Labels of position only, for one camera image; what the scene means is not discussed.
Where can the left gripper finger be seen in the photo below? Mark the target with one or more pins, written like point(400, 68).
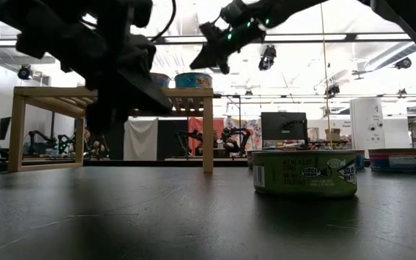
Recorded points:
point(143, 97)
point(103, 112)

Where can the Wild Planet can gold lid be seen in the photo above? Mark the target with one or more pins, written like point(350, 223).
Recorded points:
point(161, 81)
point(395, 162)

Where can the blue seafood can silver lid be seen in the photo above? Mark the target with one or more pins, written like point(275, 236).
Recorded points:
point(360, 160)
point(193, 81)

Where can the green Circle Hook tuna can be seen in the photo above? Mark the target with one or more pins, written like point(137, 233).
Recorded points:
point(302, 177)

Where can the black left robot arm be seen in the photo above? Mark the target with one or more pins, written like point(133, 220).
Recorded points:
point(13, 14)

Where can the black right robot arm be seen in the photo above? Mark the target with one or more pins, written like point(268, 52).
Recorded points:
point(410, 25)

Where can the black lab robot arm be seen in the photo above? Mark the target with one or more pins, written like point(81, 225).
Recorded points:
point(34, 136)
point(228, 139)
point(184, 137)

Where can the wooden slatted shelf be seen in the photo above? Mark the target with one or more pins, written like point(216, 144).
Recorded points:
point(49, 92)

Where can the person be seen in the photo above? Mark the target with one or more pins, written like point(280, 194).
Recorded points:
point(86, 135)

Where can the white cloth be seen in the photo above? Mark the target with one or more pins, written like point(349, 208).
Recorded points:
point(141, 139)

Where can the black round spotlight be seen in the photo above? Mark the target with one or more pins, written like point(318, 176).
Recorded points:
point(25, 72)
point(267, 57)
point(403, 63)

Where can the black partition panel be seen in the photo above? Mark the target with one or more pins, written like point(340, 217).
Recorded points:
point(172, 139)

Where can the orange cloth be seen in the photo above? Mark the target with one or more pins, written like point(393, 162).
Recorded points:
point(194, 126)

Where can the bar with light strips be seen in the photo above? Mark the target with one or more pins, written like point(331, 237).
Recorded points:
point(302, 37)

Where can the white printed banner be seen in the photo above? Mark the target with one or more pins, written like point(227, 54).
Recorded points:
point(255, 126)

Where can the small black monitor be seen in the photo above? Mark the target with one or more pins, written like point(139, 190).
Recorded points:
point(1, 128)

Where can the thin vertical pole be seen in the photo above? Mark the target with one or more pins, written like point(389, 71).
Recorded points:
point(327, 108)

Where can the white pillar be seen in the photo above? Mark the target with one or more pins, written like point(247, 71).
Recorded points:
point(367, 122)

